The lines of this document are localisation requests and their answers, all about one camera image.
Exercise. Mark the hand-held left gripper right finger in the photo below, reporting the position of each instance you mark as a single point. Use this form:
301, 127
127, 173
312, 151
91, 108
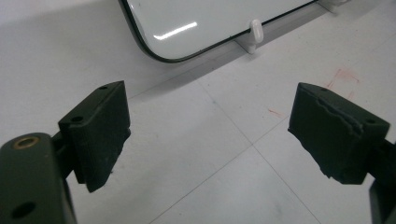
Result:
336, 137

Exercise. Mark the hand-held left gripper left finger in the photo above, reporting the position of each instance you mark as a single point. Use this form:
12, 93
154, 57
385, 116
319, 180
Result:
96, 137

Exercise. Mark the white plastic board stand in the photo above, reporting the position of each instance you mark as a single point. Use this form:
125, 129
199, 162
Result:
253, 35

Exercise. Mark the white board with black rim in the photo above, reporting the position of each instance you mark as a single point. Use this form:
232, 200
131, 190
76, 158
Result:
199, 25

